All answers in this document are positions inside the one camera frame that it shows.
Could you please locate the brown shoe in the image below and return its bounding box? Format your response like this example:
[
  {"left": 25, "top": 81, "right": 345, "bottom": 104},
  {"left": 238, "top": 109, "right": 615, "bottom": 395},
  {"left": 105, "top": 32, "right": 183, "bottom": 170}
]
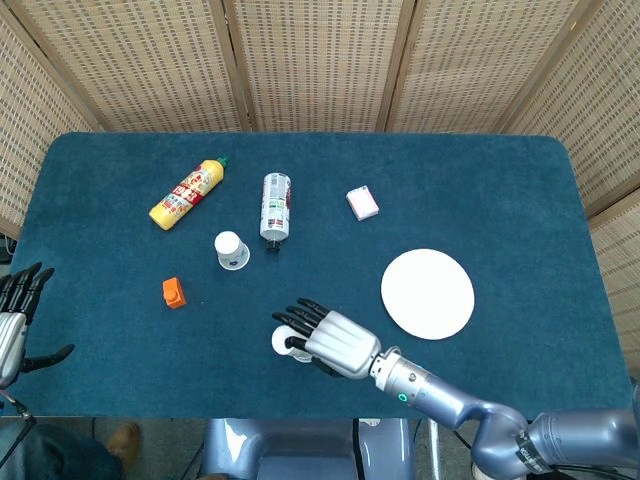
[{"left": 105, "top": 422, "right": 142, "bottom": 469}]

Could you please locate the metal table leg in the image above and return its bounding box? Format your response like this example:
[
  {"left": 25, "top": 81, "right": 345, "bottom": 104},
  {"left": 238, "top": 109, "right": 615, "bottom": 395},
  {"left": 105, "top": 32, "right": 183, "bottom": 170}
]
[{"left": 427, "top": 419, "right": 442, "bottom": 480}]

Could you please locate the white paper plate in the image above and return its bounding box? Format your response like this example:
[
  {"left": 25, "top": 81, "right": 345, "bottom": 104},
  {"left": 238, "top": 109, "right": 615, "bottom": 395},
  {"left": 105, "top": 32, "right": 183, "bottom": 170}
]
[{"left": 380, "top": 248, "right": 476, "bottom": 342}]

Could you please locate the blue jeans leg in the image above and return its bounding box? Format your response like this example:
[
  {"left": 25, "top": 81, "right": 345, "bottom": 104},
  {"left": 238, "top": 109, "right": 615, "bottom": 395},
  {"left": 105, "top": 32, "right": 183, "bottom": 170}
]
[{"left": 0, "top": 422, "right": 124, "bottom": 480}]

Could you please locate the paper cup green leaf print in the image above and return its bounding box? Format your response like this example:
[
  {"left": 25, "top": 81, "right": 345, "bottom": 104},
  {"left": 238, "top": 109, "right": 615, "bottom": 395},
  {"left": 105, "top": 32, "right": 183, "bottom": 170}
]
[{"left": 270, "top": 325, "right": 301, "bottom": 358}]

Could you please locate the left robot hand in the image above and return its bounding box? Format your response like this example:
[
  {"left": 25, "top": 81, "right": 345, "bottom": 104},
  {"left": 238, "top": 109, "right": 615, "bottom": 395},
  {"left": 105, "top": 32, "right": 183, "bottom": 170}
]
[{"left": 0, "top": 261, "right": 76, "bottom": 390}]

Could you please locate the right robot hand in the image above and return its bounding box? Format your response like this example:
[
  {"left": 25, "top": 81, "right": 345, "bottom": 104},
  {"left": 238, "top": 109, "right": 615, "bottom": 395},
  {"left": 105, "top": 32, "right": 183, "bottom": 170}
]
[{"left": 272, "top": 297, "right": 384, "bottom": 380}]

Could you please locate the blue felt tablecloth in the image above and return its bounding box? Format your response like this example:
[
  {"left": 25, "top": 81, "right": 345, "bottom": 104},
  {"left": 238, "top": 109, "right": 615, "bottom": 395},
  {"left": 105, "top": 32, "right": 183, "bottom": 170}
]
[{"left": 0, "top": 131, "right": 634, "bottom": 420}]

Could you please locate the woven bamboo folding screen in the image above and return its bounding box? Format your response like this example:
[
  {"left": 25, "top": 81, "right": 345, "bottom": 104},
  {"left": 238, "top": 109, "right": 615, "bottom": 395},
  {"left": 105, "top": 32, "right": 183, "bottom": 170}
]
[{"left": 0, "top": 0, "right": 640, "bottom": 371}]

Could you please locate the pink tissue pack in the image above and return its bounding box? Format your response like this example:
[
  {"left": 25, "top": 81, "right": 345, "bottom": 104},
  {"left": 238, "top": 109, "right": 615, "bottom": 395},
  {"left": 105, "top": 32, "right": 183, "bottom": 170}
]
[{"left": 345, "top": 185, "right": 381, "bottom": 222}]

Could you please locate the blue-grey robot torso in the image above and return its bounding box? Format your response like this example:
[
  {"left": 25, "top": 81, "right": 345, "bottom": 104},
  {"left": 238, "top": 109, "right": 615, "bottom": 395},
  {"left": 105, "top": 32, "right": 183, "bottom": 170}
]
[{"left": 199, "top": 417, "right": 416, "bottom": 480}]

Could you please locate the paper cup blue flower print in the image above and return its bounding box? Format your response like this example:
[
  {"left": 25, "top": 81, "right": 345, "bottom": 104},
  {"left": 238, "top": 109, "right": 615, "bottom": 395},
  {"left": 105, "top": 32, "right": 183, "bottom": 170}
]
[{"left": 213, "top": 230, "right": 251, "bottom": 272}]

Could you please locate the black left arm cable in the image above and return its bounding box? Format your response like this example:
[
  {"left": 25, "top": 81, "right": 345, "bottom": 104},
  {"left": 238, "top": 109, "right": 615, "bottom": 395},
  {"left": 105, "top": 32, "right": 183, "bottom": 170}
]
[{"left": 0, "top": 389, "right": 37, "bottom": 426}]

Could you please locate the yellow sauce bottle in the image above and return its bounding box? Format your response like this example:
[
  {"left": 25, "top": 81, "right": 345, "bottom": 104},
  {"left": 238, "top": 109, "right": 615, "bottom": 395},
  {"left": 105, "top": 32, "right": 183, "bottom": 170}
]
[{"left": 148, "top": 155, "right": 231, "bottom": 232}]

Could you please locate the orange toy block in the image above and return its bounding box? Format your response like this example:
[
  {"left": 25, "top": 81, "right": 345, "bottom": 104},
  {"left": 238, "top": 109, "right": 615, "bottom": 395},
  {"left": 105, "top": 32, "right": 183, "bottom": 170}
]
[{"left": 161, "top": 276, "right": 188, "bottom": 311}]

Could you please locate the clear plastic bottle black cap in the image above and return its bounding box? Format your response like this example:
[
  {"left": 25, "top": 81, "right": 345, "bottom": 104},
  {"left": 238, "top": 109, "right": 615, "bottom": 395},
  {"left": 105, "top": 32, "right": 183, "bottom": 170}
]
[{"left": 258, "top": 172, "right": 293, "bottom": 255}]

